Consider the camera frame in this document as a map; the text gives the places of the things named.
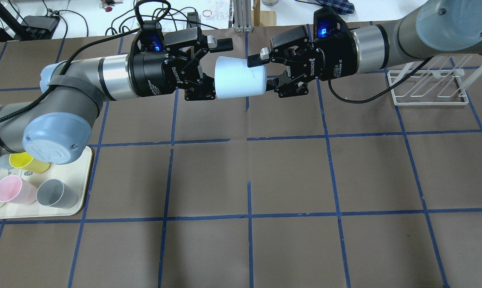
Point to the black monitor stand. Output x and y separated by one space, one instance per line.
8 19

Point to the black power adapter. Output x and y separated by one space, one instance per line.
40 27

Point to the yellow plastic cup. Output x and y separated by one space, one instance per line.
26 162

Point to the cream plastic tray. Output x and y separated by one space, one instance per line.
75 175

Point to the aluminium frame post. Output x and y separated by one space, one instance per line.
242 15

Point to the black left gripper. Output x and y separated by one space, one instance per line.
150 73

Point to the wooden stand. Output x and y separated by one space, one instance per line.
263 18

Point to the pink plastic cup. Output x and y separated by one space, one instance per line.
15 190

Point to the white wire cup rack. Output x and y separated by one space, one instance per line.
442 81

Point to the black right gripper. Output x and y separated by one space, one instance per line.
336 56

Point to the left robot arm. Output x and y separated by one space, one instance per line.
56 127

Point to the light blue plastic cup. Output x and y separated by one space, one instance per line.
4 162

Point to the grey plastic cup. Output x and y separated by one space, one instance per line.
55 193

